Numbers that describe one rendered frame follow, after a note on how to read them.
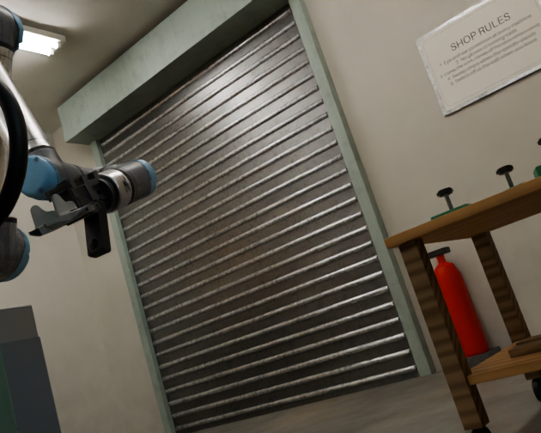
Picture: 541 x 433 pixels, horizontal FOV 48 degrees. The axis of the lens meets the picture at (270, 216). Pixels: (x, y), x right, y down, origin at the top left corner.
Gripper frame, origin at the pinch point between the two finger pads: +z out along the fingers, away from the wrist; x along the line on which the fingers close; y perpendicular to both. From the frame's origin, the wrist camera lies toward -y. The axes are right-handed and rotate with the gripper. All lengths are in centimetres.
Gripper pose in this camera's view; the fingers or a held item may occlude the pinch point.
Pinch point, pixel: (44, 230)
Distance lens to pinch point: 121.3
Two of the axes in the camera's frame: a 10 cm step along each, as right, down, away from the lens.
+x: 8.3, -3.6, -4.3
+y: -4.4, -8.9, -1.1
